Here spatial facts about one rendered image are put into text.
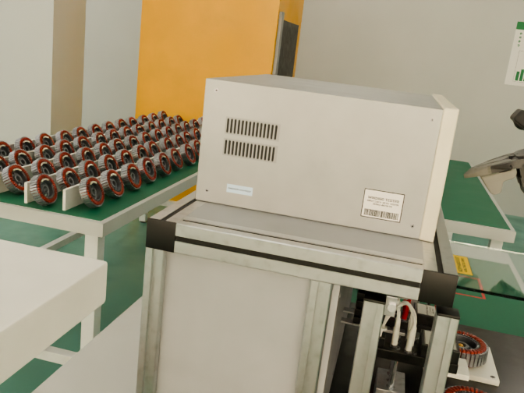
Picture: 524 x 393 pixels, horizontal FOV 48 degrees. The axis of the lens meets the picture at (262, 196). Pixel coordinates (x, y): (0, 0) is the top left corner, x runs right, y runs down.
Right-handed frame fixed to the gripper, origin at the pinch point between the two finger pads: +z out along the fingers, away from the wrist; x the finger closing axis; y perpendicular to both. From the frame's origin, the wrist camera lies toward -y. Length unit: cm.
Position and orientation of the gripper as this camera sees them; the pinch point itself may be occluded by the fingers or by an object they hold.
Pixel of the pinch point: (469, 171)
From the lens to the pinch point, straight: 121.5
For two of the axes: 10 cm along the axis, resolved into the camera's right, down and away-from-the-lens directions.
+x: 2.4, -2.1, 9.5
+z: -9.2, 2.5, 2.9
